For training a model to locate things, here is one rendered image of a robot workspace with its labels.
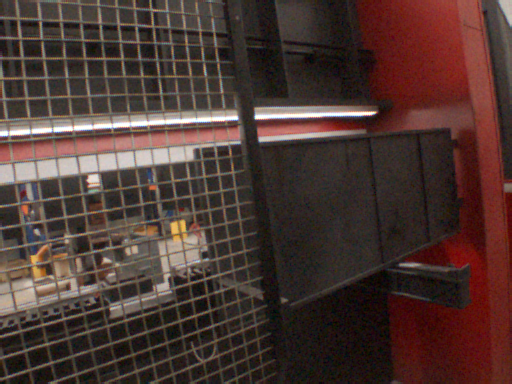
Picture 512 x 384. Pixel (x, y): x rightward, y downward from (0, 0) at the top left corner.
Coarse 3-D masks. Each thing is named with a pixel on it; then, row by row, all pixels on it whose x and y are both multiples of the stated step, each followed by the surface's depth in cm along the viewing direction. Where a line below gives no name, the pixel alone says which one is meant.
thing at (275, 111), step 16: (176, 112) 106; (192, 112) 109; (208, 112) 112; (224, 112) 115; (256, 112) 122; (272, 112) 125; (288, 112) 129; (304, 112) 133; (320, 112) 138; (336, 112) 143; (352, 112) 148; (368, 112) 154; (0, 128) 80; (16, 128) 82; (32, 128) 84; (48, 128) 86
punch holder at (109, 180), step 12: (120, 168) 116; (108, 180) 113; (132, 180) 118; (144, 180) 120; (132, 192) 118; (144, 192) 120; (108, 204) 113; (120, 204) 115; (132, 204) 117; (108, 216) 116; (120, 216) 115; (132, 216) 117
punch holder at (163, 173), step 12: (156, 168) 127; (168, 168) 125; (180, 168) 127; (192, 168) 130; (168, 180) 125; (192, 180) 130; (168, 192) 125; (180, 192) 127; (192, 192) 130; (168, 204) 125; (180, 204) 127
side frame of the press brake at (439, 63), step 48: (384, 0) 162; (432, 0) 143; (384, 48) 167; (432, 48) 147; (480, 48) 146; (384, 96) 172; (432, 96) 151; (480, 96) 143; (480, 144) 141; (480, 192) 140; (480, 240) 142; (480, 288) 144; (432, 336) 166; (480, 336) 146
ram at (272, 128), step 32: (128, 128) 117; (192, 128) 131; (224, 128) 138; (288, 128) 155; (320, 128) 166; (352, 128) 178; (0, 160) 96; (64, 160) 106; (96, 160) 111; (128, 160) 117; (160, 160) 123
